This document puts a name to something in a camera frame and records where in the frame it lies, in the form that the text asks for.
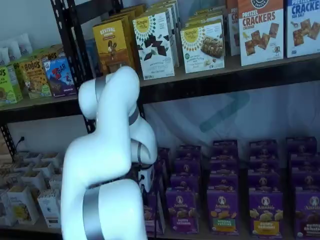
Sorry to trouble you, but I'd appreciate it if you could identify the white backdrop sheet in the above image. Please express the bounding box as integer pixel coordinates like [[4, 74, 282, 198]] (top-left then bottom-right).
[[144, 79, 320, 156]]

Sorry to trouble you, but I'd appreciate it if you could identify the white pantry carton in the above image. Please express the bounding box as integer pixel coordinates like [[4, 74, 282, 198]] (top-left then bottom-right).
[[31, 161, 55, 176], [6, 186, 40, 226], [40, 151, 62, 166], [48, 174, 65, 193], [37, 189, 63, 229], [12, 161, 34, 174], [0, 191, 19, 227], [21, 171, 47, 191], [23, 151, 43, 163]]

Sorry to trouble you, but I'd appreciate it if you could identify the purple Annie's snack box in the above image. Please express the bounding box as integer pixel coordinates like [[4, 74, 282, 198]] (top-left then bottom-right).
[[170, 173, 201, 192], [209, 161, 239, 176], [247, 169, 281, 193], [176, 145, 202, 161], [285, 136, 318, 155], [248, 154, 280, 172], [173, 158, 202, 176], [211, 149, 239, 163], [208, 173, 239, 192], [249, 140, 278, 157], [212, 139, 238, 152], [291, 167, 320, 190], [289, 152, 320, 170]]

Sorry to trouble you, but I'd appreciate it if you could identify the blue Zbar box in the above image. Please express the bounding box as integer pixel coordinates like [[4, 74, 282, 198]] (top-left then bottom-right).
[[40, 56, 78, 98]]

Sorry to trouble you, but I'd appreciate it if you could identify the purple Annie's box yellow patch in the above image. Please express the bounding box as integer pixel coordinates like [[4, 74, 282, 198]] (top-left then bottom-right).
[[248, 189, 285, 235]]

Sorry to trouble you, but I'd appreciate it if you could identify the purple Annie's box green patch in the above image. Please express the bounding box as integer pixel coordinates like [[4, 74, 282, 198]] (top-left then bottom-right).
[[206, 188, 240, 235]]

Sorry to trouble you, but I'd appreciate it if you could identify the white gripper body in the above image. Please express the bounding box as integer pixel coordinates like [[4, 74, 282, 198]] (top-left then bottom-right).
[[138, 164, 155, 193]]

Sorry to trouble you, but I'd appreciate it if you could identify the brown Bobo's box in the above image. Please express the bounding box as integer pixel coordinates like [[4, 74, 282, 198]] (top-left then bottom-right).
[[41, 44, 65, 61]]

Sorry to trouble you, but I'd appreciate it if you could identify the green Bobo's box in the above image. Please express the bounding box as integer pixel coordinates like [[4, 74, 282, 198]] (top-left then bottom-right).
[[6, 60, 25, 83], [0, 65, 24, 108]]

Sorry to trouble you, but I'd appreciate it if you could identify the black metal shelf rack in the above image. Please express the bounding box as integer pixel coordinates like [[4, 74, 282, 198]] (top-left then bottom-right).
[[0, 0, 98, 163], [65, 0, 320, 135]]

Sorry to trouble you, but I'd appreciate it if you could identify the white pouch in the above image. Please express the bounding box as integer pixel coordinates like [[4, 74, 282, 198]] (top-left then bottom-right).
[[8, 40, 23, 61], [17, 33, 34, 55], [0, 46, 11, 66]]

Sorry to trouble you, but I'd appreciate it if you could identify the purple Annie's box brown patch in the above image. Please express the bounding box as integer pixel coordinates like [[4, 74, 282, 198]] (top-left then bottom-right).
[[294, 187, 320, 240]]

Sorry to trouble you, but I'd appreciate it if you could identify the purple Annie's box violet patch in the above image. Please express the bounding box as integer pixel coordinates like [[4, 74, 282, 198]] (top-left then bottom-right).
[[165, 186, 200, 235]]

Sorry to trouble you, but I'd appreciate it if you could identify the Simple Mills dark cracker box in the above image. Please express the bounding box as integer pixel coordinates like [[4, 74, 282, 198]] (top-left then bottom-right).
[[145, 4, 178, 68], [158, 0, 181, 67], [131, 11, 176, 81]]

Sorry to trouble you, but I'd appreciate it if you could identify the yellow Revival snack box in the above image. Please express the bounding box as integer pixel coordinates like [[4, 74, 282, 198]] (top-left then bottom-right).
[[91, 18, 137, 75], [107, 9, 141, 26], [121, 3, 148, 16]]

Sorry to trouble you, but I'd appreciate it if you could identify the Simple Mills snack bar box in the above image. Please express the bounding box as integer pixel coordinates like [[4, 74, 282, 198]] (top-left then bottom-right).
[[184, 14, 225, 26], [186, 7, 226, 19], [179, 21, 226, 75]]

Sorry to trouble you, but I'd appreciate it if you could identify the orange pretzel crackers box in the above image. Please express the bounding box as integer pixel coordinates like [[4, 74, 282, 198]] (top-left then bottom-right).
[[225, 0, 241, 57], [236, 0, 285, 67]]

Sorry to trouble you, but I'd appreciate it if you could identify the blue pretzel crackers box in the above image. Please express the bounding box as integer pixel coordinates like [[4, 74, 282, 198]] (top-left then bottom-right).
[[285, 0, 320, 59]]

